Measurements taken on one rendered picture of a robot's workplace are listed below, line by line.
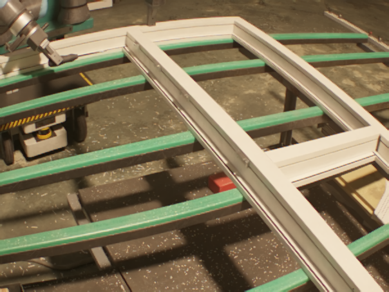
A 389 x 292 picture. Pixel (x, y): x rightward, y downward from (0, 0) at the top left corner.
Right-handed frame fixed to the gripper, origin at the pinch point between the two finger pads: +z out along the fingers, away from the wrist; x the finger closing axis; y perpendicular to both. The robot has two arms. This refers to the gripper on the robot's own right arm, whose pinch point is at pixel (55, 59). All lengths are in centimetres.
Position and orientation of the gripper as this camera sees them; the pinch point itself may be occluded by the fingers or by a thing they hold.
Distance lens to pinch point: 160.8
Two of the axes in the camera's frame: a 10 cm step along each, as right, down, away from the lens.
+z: 6.7, 6.7, 3.3
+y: 6.4, -7.4, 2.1
